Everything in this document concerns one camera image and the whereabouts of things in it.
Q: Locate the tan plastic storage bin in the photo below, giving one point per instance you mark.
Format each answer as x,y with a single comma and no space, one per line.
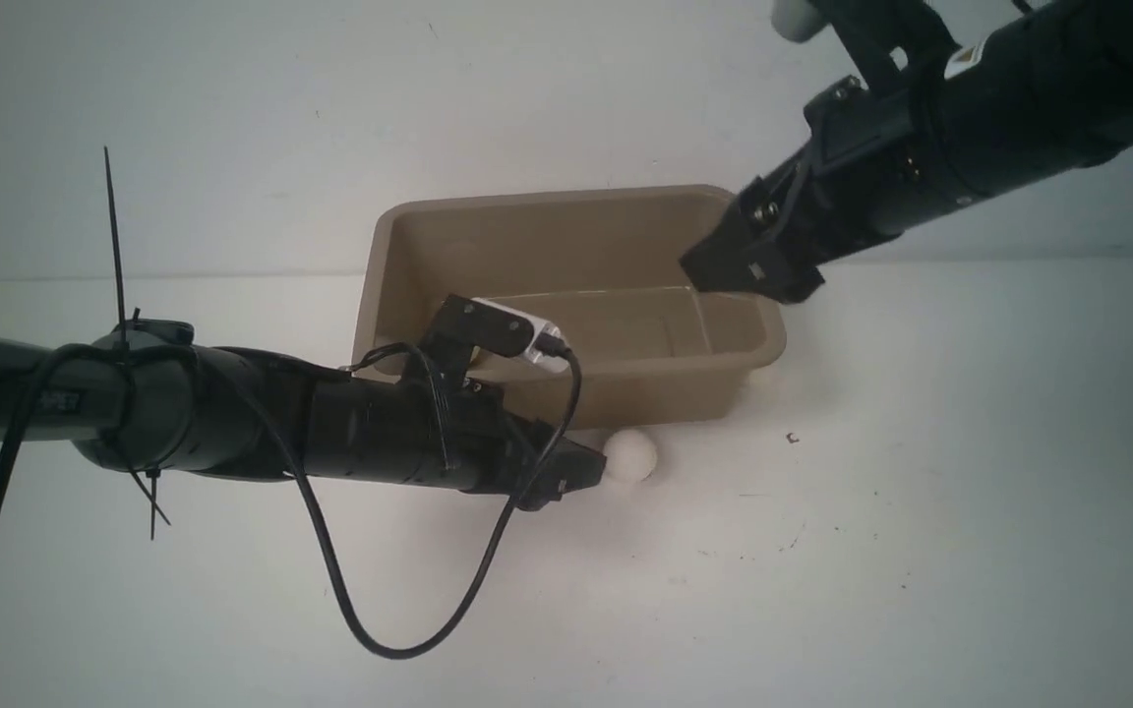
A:
603,265

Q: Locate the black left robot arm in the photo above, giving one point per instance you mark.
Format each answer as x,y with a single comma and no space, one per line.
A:
158,401

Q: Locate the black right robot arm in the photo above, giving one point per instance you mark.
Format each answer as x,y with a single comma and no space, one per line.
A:
1050,92

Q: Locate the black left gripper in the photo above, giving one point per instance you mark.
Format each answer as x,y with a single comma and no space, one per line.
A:
373,431

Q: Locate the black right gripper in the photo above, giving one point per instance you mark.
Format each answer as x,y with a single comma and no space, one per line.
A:
873,167

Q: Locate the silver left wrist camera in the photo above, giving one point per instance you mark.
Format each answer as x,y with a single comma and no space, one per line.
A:
463,326

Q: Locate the white ball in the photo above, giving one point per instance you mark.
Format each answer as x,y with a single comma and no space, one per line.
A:
631,456
762,379

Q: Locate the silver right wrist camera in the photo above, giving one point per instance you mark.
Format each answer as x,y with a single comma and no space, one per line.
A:
889,41

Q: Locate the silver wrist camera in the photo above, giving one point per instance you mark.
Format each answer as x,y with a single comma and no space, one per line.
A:
463,326
889,41

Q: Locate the black cable tie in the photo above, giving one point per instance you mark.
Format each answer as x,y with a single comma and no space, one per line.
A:
147,481

